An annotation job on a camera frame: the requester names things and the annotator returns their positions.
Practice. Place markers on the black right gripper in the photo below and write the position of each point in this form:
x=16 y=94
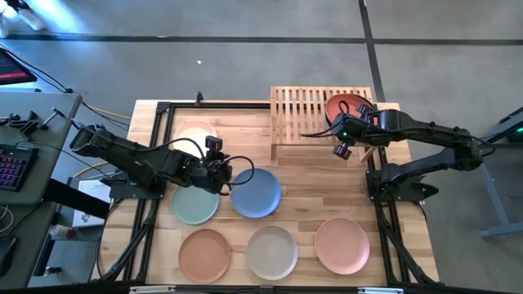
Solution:
x=353 y=130

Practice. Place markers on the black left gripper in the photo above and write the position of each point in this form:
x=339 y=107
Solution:
x=208 y=173

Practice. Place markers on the red brown plate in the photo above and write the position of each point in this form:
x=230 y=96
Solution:
x=351 y=99

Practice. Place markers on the sage green plate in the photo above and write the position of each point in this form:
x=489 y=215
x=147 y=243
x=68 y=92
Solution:
x=194 y=206

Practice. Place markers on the blue plate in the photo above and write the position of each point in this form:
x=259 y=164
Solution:
x=259 y=196

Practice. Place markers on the cream plate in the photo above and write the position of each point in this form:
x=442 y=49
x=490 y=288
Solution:
x=190 y=134

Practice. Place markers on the terracotta orange plate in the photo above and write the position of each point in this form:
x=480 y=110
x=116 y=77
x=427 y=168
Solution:
x=204 y=256

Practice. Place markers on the pale pink plate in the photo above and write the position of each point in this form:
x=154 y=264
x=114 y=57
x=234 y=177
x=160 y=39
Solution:
x=342 y=246

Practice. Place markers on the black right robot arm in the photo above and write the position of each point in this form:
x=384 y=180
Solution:
x=429 y=134

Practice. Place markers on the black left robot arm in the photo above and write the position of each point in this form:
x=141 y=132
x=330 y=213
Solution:
x=122 y=153

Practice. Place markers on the wooden slatted shelf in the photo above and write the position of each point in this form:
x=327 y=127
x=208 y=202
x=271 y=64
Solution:
x=300 y=114

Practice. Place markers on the grey beige plate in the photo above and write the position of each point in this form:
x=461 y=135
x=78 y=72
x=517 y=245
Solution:
x=271 y=253

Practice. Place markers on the small black table clamp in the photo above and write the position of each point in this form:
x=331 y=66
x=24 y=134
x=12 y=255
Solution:
x=199 y=99

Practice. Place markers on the white box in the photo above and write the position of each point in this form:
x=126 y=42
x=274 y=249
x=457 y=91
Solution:
x=94 y=190

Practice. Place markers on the black desk beam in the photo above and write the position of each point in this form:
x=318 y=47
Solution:
x=73 y=198

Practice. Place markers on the clear plastic bottle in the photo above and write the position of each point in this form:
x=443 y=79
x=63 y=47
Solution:
x=61 y=232

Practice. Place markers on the grey desk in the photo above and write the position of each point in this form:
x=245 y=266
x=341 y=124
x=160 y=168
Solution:
x=49 y=163
x=24 y=253

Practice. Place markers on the black equipment with green light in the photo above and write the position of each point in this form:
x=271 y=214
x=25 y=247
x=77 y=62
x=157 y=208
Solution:
x=510 y=126

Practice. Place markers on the small black connector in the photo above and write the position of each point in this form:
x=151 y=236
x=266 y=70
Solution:
x=53 y=270

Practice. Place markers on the black desk clamp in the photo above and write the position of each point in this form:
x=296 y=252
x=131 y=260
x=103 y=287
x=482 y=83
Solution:
x=28 y=124

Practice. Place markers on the backlit black keyboard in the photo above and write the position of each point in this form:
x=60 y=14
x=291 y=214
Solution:
x=16 y=167

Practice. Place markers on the black monitor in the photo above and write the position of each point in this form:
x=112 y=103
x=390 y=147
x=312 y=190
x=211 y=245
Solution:
x=12 y=69

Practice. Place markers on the person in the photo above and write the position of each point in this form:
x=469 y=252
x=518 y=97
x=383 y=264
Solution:
x=32 y=19

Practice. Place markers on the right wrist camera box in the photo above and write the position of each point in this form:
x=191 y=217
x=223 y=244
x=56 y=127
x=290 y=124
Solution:
x=342 y=151

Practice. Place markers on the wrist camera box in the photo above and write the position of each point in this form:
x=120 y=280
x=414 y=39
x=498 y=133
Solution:
x=342 y=151
x=213 y=143

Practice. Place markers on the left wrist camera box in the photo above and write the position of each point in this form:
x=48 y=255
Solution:
x=213 y=143

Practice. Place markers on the black aluminium table frame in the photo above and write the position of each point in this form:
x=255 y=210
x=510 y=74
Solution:
x=164 y=107

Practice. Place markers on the silver metal bracket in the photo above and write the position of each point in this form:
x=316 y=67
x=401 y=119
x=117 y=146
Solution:
x=151 y=289
x=380 y=290

